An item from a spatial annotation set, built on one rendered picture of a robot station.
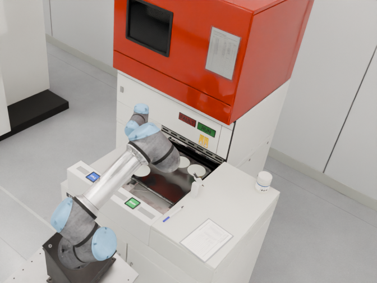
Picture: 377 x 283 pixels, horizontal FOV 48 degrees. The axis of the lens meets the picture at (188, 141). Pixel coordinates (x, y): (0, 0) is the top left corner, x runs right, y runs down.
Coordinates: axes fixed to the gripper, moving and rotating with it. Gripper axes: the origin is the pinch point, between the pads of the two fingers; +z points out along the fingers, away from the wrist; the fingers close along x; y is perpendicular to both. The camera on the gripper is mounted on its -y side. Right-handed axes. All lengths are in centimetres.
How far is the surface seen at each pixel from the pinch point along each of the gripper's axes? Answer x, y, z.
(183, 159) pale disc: -2.7, -23.5, 1.4
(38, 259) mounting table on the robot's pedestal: 56, 47, 10
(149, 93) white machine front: -33.1, -4.9, -22.7
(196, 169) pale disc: 5.3, -30.1, 1.5
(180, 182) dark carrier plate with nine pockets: 15.5, -19.7, 1.6
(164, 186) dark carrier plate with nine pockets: 18.6, -10.7, 1.5
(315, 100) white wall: -100, -149, 18
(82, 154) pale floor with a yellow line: -116, 40, 91
